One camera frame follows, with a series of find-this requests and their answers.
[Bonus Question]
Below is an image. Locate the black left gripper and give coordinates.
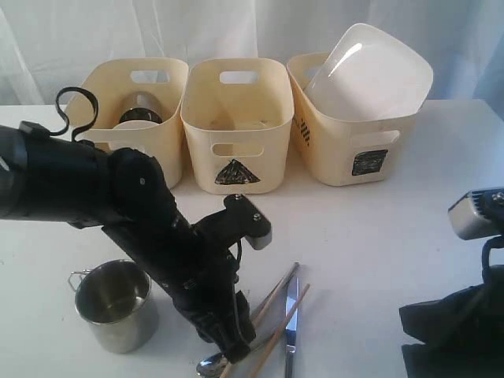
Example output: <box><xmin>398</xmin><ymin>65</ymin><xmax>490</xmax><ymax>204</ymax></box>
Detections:
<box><xmin>102</xmin><ymin>148</ymin><xmax>256</xmax><ymax>363</ymax></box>

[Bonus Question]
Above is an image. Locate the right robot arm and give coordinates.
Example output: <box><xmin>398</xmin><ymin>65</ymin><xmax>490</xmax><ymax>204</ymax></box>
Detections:
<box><xmin>398</xmin><ymin>265</ymin><xmax>503</xmax><ymax>377</ymax></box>

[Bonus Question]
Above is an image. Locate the steel spoon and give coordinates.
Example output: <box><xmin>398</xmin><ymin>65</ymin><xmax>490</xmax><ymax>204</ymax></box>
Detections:
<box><xmin>195</xmin><ymin>334</ymin><xmax>276</xmax><ymax>377</ymax></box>

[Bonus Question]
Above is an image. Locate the steel tumbler cup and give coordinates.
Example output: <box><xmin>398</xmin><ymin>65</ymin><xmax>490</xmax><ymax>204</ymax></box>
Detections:
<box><xmin>119</xmin><ymin>91</ymin><xmax>163</xmax><ymax>124</ymax></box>

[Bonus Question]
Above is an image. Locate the wooden chopstick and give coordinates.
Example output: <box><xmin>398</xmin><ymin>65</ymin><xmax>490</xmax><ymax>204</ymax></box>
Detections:
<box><xmin>251</xmin><ymin>262</ymin><xmax>300</xmax><ymax>328</ymax></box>
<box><xmin>247</xmin><ymin>283</ymin><xmax>310</xmax><ymax>378</ymax></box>

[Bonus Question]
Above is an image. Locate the steel table knife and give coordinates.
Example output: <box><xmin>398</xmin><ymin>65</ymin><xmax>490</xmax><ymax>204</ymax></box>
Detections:
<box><xmin>284</xmin><ymin>276</ymin><xmax>299</xmax><ymax>378</ymax></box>

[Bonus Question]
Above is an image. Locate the cream bin circle mark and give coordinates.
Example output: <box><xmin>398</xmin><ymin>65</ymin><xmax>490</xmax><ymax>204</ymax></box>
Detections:
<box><xmin>76</xmin><ymin>57</ymin><xmax>189</xmax><ymax>188</ymax></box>

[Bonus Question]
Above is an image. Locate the white square plate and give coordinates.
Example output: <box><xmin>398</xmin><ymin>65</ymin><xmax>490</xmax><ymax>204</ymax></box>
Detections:
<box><xmin>304</xmin><ymin>23</ymin><xmax>434</xmax><ymax>122</ymax></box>

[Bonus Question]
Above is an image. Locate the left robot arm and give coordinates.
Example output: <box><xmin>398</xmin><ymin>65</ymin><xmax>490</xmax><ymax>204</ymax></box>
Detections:
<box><xmin>1</xmin><ymin>124</ymin><xmax>270</xmax><ymax>363</ymax></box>

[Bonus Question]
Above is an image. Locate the cream bin triangle mark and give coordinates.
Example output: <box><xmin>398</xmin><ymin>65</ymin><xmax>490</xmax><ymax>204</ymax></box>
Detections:
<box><xmin>180</xmin><ymin>58</ymin><xmax>295</xmax><ymax>195</ymax></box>

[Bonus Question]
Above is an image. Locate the white plastic bowl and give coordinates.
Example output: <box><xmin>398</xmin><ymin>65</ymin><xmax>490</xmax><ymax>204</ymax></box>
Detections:
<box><xmin>108</xmin><ymin>120</ymin><xmax>158</xmax><ymax>153</ymax></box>

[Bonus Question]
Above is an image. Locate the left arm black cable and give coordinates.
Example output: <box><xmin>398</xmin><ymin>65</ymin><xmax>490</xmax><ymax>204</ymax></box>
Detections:
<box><xmin>54</xmin><ymin>85</ymin><xmax>99</xmax><ymax>145</ymax></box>

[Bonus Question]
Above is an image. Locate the steel mug wire handle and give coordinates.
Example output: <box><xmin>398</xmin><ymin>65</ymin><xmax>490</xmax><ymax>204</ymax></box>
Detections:
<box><xmin>67</xmin><ymin>259</ymin><xmax>159</xmax><ymax>354</ymax></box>

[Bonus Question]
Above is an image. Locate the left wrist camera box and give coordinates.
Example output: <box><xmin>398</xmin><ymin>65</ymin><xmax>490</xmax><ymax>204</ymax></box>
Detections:
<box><xmin>193</xmin><ymin>194</ymin><xmax>272</xmax><ymax>250</ymax></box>

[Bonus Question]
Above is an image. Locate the cream bin square mark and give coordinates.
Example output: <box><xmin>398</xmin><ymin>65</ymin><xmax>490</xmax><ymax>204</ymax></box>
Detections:
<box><xmin>287</xmin><ymin>52</ymin><xmax>415</xmax><ymax>187</ymax></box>

